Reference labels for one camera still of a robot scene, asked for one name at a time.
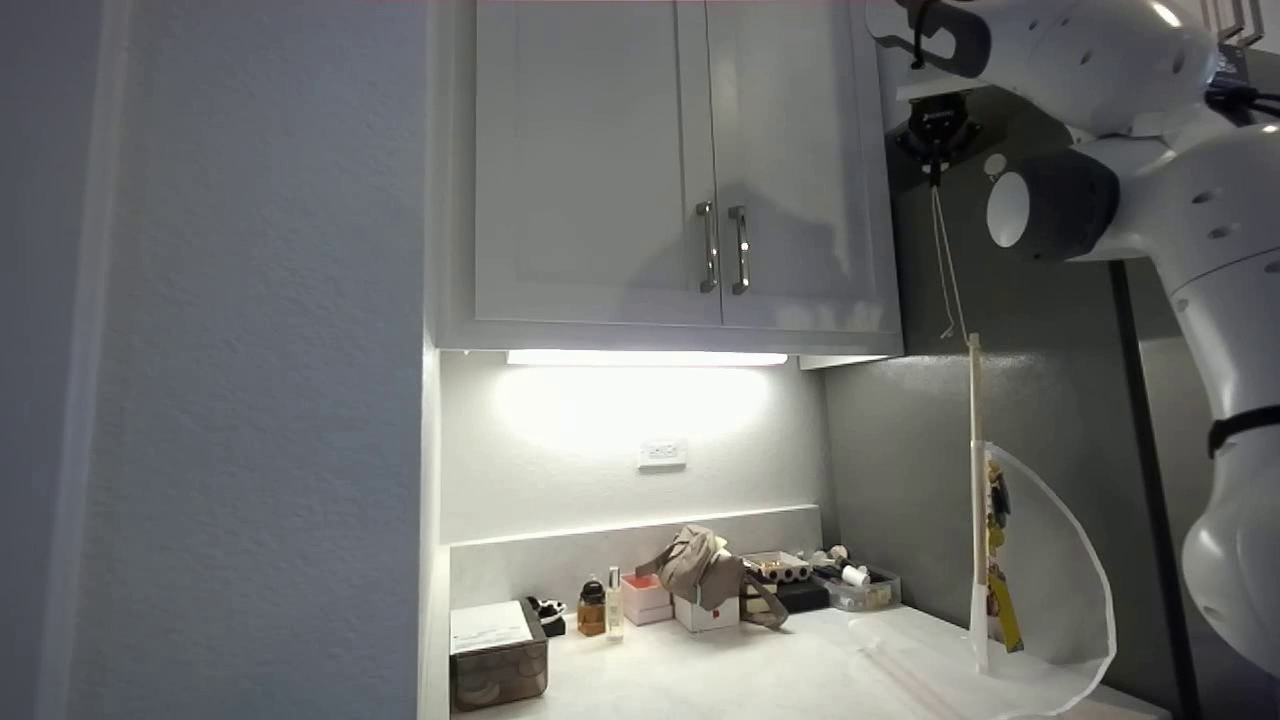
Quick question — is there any brown wooden box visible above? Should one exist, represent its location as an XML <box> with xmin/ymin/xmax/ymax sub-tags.
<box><xmin>446</xmin><ymin>596</ymin><xmax>552</xmax><ymax>712</ymax></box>

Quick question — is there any under-cabinet light strip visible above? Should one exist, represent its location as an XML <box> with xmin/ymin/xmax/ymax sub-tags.
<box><xmin>499</xmin><ymin>349</ymin><xmax>791</xmax><ymax>372</ymax></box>

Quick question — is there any metal cabinet handle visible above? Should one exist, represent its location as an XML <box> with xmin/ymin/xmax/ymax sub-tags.
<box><xmin>719</xmin><ymin>201</ymin><xmax>754</xmax><ymax>299</ymax></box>
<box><xmin>686</xmin><ymin>196</ymin><xmax>723</xmax><ymax>299</ymax></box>

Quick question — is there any small black object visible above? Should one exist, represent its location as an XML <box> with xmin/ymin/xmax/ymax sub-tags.
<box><xmin>518</xmin><ymin>591</ymin><xmax>570</xmax><ymax>638</ymax></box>

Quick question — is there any white wall outlet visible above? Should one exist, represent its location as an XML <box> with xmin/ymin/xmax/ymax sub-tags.
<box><xmin>634</xmin><ymin>439</ymin><xmax>692</xmax><ymax>475</ymax></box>

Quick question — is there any small white carton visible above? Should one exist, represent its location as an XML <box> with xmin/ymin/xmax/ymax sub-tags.
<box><xmin>612</xmin><ymin>568</ymin><xmax>678</xmax><ymax>631</ymax></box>

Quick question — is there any small clear container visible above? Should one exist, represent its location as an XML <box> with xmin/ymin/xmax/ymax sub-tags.
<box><xmin>825</xmin><ymin>563</ymin><xmax>902</xmax><ymax>614</ymax></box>

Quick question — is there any yellow black small tool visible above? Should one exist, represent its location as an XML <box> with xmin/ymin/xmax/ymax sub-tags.
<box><xmin>978</xmin><ymin>454</ymin><xmax>1032</xmax><ymax>657</ymax></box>

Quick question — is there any small amber bottle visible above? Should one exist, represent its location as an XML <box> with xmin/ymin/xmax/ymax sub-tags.
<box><xmin>574</xmin><ymin>577</ymin><xmax>612</xmax><ymax>638</ymax></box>

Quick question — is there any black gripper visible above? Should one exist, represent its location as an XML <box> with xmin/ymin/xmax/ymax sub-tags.
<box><xmin>896</xmin><ymin>86</ymin><xmax>978</xmax><ymax>186</ymax></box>

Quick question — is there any white cabinet door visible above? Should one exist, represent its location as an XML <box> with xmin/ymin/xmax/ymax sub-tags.
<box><xmin>472</xmin><ymin>0</ymin><xmax>723</xmax><ymax>331</ymax></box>
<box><xmin>704</xmin><ymin>0</ymin><xmax>892</xmax><ymax>335</ymax></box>

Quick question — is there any white kitchen cabinet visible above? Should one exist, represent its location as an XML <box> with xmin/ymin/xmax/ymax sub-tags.
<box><xmin>433</xmin><ymin>0</ymin><xmax>910</xmax><ymax>360</ymax></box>

